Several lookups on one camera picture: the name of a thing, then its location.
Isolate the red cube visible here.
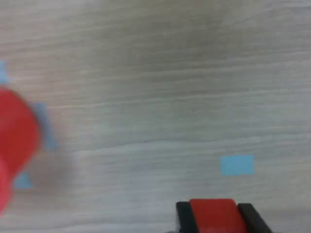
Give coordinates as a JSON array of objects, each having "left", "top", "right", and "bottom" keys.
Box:
[{"left": 189, "top": 198, "right": 248, "bottom": 233}]

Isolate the red plastic bin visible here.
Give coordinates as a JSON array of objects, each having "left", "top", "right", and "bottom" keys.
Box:
[{"left": 0, "top": 87, "right": 41, "bottom": 214}]

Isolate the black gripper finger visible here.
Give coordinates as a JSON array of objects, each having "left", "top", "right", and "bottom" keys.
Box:
[
  {"left": 176, "top": 201, "right": 200, "bottom": 233},
  {"left": 237, "top": 203, "right": 273, "bottom": 233}
]

